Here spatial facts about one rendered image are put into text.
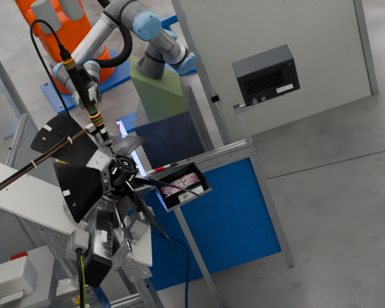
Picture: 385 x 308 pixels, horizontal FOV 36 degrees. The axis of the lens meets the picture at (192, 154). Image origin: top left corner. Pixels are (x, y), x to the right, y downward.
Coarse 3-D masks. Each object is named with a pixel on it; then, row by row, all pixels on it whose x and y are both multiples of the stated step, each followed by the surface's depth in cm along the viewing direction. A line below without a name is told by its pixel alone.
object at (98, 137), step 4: (88, 128) 230; (92, 128) 231; (96, 128) 233; (88, 132) 234; (92, 132) 231; (96, 132) 232; (96, 136) 233; (100, 136) 234; (112, 136) 237; (96, 140) 236; (100, 140) 235; (108, 140) 236; (112, 140) 236; (100, 144) 236; (104, 144) 235
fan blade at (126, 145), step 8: (120, 136) 265; (128, 136) 265; (136, 136) 266; (112, 144) 259; (120, 144) 257; (128, 144) 256; (136, 144) 256; (104, 152) 254; (120, 152) 250; (128, 152) 248
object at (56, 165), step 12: (60, 168) 208; (72, 168) 212; (84, 168) 217; (60, 180) 206; (72, 180) 210; (84, 180) 215; (96, 180) 221; (72, 192) 208; (84, 192) 214; (96, 192) 221; (84, 204) 213
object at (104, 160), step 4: (96, 152) 236; (100, 152) 236; (92, 156) 235; (96, 156) 236; (100, 156) 236; (104, 156) 236; (108, 156) 236; (92, 160) 235; (96, 160) 235; (100, 160) 235; (104, 160) 236; (108, 160) 236; (88, 164) 234; (92, 164) 235; (96, 164) 235; (100, 164) 235; (104, 164) 235; (96, 168) 234; (100, 168) 235
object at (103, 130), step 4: (60, 44) 215; (60, 48) 216; (64, 48) 217; (60, 52) 217; (64, 52) 216; (68, 52) 218; (60, 56) 218; (64, 56) 217; (68, 56) 217; (100, 128) 233; (104, 128) 234; (100, 132) 234; (104, 132) 235; (104, 136) 236; (108, 136) 237; (104, 140) 236; (108, 144) 238
